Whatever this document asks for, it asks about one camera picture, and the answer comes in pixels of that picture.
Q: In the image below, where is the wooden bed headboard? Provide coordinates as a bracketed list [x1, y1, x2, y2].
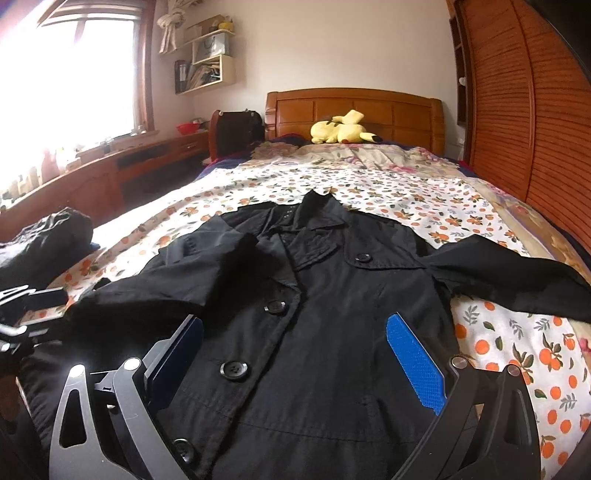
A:
[265, 88, 446, 153]

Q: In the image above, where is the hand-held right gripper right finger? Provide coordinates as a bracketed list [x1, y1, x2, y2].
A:
[384, 312, 542, 480]

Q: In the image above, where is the wood-framed window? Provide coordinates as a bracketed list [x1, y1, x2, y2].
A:
[0, 0, 155, 195]

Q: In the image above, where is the black backpack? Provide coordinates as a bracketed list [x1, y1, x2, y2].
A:
[210, 109, 265, 158]

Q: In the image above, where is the orange-print white bed sheet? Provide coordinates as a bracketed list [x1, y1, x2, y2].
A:
[46, 143, 591, 467]

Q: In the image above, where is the row of small bottles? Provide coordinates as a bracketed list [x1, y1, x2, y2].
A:
[0, 147, 84, 199]

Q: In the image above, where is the long wooden desk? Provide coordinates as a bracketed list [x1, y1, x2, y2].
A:
[0, 129, 211, 241]

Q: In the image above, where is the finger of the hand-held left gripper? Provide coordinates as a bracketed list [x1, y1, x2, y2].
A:
[0, 323, 47, 357]
[0, 285, 70, 320]

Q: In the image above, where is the white wall shelf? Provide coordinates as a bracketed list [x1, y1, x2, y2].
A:
[174, 18, 236, 95]

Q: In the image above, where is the pile of dark clothes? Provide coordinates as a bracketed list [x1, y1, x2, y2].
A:
[0, 208, 95, 296]

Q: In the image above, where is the white paper bag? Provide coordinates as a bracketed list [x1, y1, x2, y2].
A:
[199, 33, 230, 58]

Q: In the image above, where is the wooden louvered wardrobe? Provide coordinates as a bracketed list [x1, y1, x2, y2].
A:
[448, 0, 591, 241]

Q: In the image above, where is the black coat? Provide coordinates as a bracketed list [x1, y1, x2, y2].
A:
[18, 189, 591, 480]

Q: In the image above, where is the yellow plush toy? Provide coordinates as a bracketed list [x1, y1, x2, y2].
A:
[310, 109, 383, 145]

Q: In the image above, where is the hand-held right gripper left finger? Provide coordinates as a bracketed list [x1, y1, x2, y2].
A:
[48, 314, 205, 480]

